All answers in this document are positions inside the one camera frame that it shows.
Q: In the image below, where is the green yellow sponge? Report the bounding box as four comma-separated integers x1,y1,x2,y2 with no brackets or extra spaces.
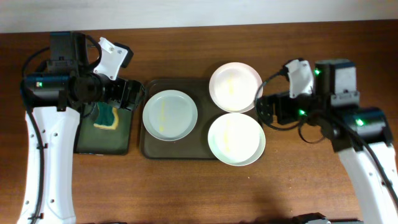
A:
93,103,119,130

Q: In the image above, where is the light grey plate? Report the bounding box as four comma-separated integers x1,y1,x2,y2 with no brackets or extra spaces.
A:
142,90,198,141

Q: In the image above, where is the white plate with yellow stain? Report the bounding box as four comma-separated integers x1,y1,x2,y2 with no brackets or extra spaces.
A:
207,113,266,167

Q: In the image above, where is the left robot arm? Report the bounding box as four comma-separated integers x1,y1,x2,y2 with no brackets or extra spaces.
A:
18,32,146,223

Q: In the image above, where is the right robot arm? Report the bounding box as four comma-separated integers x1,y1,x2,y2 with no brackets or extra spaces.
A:
254,58,397,223

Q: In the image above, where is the small dark green tray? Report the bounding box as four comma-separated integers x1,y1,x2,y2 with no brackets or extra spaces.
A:
74,103,134,155

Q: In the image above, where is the large brown tray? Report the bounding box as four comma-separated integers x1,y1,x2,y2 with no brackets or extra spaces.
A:
139,78,226,160

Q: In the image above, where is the pinkish white plate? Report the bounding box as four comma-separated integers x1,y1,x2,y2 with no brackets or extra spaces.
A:
209,62,262,113

